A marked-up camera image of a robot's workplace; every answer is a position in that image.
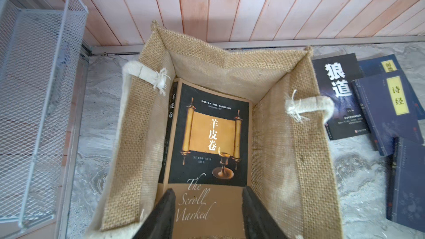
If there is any burlap canvas tote bag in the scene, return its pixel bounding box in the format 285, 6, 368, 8
86, 23, 343, 239

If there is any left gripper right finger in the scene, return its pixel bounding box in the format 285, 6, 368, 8
242, 187, 288, 239

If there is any navy book far right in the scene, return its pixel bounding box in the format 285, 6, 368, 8
358, 54, 425, 120

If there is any white wire mesh shelf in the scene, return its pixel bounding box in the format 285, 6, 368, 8
1, 0, 89, 230

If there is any black wolf title book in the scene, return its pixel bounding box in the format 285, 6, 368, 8
312, 53, 370, 141

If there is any navy book yellow label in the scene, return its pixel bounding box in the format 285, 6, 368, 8
352, 71, 424, 157

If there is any navy book yijing label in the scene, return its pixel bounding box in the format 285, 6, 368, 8
386, 137, 425, 232

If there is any brown gold cover book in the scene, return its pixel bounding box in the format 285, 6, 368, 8
157, 78, 252, 239

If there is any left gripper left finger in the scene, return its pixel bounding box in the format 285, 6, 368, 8
133, 189, 176, 239

